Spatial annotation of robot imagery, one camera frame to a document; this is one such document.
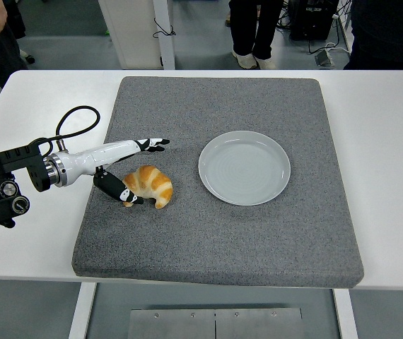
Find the white table leg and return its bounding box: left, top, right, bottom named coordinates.
left=332, top=288, right=359, bottom=339
left=67, top=282, right=97, bottom=339

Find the golden croissant bread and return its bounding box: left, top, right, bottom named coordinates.
left=122, top=165, right=174, bottom=210

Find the thin black cable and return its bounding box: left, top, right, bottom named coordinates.
left=152, top=17, right=177, bottom=39

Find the grey felt mat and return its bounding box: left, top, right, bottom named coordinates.
left=71, top=76, right=366, bottom=290

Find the black computer box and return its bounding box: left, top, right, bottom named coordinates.
left=289, top=0, right=340, bottom=41

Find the white post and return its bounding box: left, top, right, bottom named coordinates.
left=151, top=0, right=176, bottom=70

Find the black cable bundle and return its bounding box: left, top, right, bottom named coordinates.
left=276, top=0, right=291, bottom=29

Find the long white cable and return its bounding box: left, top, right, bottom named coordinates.
left=323, top=0, right=353, bottom=57

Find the person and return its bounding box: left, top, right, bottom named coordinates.
left=342, top=0, right=403, bottom=71
left=227, top=0, right=284, bottom=70
left=0, top=0, right=30, bottom=132

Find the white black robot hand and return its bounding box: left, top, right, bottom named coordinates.
left=65, top=138, right=171, bottom=208

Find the grey metal plate with screws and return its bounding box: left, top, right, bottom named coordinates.
left=129, top=307, right=304, bottom=339

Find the grey round plate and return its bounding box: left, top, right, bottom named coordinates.
left=198, top=130, right=291, bottom=207

